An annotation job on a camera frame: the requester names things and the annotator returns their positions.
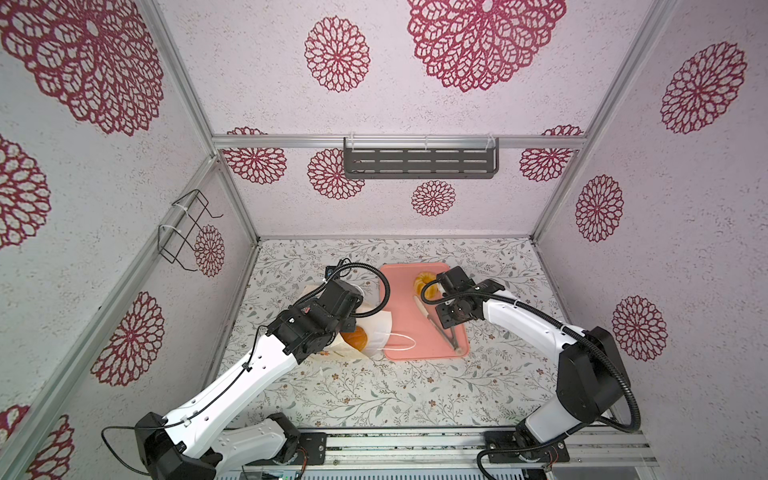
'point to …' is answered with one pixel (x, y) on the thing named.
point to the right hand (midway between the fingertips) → (448, 310)
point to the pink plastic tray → (417, 332)
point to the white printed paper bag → (376, 325)
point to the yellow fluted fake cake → (431, 291)
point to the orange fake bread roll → (358, 339)
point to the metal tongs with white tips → (453, 344)
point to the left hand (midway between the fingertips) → (340, 313)
